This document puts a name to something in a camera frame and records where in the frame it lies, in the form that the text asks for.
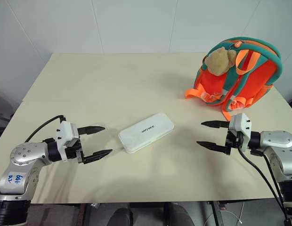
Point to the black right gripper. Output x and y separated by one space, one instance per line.
231 142

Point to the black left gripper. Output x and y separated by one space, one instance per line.
73 150

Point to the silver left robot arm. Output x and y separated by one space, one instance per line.
21 155

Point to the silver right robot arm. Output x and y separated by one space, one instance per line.
278 142

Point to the white pencil case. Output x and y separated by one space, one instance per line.
146 133

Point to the orange and teal backpack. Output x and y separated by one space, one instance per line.
254 77

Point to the beige plush toy pendant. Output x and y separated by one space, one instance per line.
219 61

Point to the rusty brown table leg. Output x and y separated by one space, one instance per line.
82 215

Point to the dark rounded shape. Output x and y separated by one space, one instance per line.
120 217

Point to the black metal table leg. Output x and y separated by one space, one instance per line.
217 214

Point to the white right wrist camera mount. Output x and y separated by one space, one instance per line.
240 122

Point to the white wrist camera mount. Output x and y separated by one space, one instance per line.
240 122
64 133

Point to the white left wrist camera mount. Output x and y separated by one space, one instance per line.
64 133

